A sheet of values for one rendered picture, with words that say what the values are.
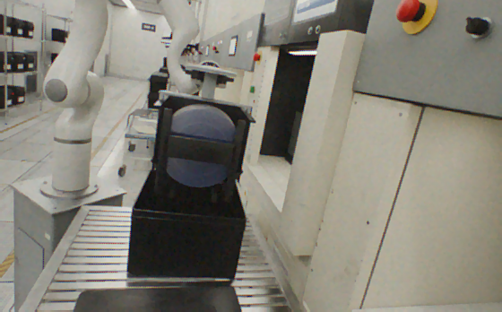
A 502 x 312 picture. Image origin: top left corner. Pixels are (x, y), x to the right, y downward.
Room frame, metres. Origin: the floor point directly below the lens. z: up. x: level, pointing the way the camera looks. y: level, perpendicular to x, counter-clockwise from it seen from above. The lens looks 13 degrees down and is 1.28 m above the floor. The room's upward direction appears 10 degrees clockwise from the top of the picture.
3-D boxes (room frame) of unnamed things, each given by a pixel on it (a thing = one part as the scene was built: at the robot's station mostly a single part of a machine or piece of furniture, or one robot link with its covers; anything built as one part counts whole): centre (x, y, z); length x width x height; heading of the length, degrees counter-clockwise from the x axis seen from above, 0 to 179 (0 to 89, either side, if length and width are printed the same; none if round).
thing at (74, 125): (1.04, 0.61, 1.07); 0.19 x 0.12 x 0.24; 2
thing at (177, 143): (0.78, 0.12, 1.12); 0.24 x 0.20 x 0.32; 101
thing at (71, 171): (1.01, 0.61, 0.85); 0.19 x 0.19 x 0.18
